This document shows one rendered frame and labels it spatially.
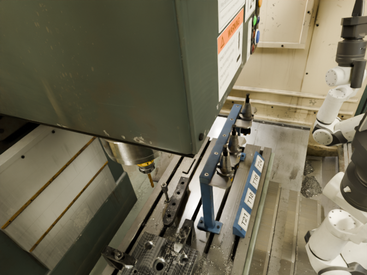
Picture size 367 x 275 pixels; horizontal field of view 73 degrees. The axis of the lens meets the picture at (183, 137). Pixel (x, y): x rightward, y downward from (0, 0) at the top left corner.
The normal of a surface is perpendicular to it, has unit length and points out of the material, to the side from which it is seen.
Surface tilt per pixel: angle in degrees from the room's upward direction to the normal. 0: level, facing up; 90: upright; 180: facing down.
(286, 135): 24
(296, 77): 90
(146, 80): 90
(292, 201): 8
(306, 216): 8
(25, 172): 90
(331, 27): 92
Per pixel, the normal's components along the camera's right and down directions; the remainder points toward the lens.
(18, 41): -0.40, 0.62
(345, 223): 0.01, -0.76
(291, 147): -0.26, -0.44
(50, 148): 0.92, 0.17
